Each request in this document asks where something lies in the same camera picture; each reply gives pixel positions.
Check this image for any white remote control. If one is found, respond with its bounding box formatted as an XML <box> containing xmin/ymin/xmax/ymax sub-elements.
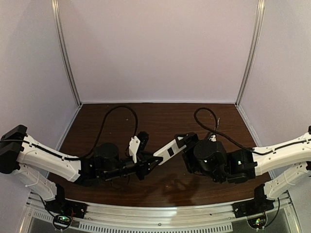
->
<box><xmin>153</xmin><ymin>138</ymin><xmax>186</xmax><ymax>166</ymax></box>

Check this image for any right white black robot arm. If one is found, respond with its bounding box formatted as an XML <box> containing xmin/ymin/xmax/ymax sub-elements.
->
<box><xmin>174</xmin><ymin>132</ymin><xmax>311</xmax><ymax>206</ymax></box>

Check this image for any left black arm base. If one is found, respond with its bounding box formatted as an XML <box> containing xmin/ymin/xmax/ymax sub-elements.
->
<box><xmin>43</xmin><ymin>200</ymin><xmax>88</xmax><ymax>232</ymax></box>

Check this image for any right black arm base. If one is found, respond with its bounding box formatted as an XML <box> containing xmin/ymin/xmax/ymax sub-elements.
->
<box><xmin>232</xmin><ymin>198</ymin><xmax>274</xmax><ymax>231</ymax></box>

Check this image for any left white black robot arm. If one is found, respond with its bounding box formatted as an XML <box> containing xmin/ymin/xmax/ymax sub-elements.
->
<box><xmin>0</xmin><ymin>125</ymin><xmax>163</xmax><ymax>206</ymax></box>

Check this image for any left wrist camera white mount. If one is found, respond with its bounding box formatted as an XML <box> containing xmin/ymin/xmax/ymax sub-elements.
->
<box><xmin>128</xmin><ymin>131</ymin><xmax>149</xmax><ymax>164</ymax></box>

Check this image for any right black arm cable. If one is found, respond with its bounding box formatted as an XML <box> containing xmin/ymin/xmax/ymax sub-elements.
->
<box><xmin>194</xmin><ymin>108</ymin><xmax>311</xmax><ymax>156</ymax></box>

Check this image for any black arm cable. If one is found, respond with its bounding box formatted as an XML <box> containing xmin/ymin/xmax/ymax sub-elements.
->
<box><xmin>194</xmin><ymin>108</ymin><xmax>311</xmax><ymax>156</ymax></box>
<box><xmin>60</xmin><ymin>104</ymin><xmax>139</xmax><ymax>161</ymax></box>

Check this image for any front aluminium rail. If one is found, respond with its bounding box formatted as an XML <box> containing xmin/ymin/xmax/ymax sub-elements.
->
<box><xmin>17</xmin><ymin>192</ymin><xmax>302</xmax><ymax>233</ymax></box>

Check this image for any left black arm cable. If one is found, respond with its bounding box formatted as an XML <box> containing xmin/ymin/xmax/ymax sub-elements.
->
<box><xmin>60</xmin><ymin>104</ymin><xmax>139</xmax><ymax>161</ymax></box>

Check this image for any right aluminium frame post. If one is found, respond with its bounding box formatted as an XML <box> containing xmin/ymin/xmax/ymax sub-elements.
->
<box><xmin>235</xmin><ymin>0</ymin><xmax>265</xmax><ymax>107</ymax></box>

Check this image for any aluminium frame post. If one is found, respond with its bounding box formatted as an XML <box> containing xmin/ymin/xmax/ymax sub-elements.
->
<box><xmin>51</xmin><ymin>0</ymin><xmax>82</xmax><ymax>107</ymax></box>
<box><xmin>235</xmin><ymin>0</ymin><xmax>265</xmax><ymax>107</ymax></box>

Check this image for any left aluminium frame post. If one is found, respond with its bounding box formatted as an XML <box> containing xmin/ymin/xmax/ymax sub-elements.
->
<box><xmin>51</xmin><ymin>0</ymin><xmax>82</xmax><ymax>107</ymax></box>

